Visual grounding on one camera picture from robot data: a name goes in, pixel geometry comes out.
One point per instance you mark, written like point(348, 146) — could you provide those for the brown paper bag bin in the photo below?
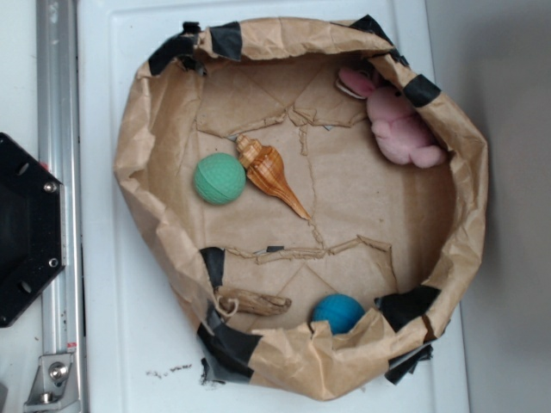
point(404, 242)

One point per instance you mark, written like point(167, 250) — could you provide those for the metal corner bracket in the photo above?
point(55, 387)

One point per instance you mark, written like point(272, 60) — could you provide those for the pink plush bunny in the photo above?
point(400, 133)

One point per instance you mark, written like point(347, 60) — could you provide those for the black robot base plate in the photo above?
point(32, 246)

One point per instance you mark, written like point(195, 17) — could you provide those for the green dimpled ball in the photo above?
point(219, 179)

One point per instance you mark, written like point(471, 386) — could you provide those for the white plastic tray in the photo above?
point(142, 352)

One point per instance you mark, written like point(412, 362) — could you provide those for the aluminium extrusion rail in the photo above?
point(62, 302)

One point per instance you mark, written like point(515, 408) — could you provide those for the blue foam ball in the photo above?
point(340, 311)

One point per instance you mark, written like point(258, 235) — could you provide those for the driftwood stick with string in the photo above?
point(232, 300)

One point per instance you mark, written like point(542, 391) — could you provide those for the brown spiral conch shell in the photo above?
point(264, 167)

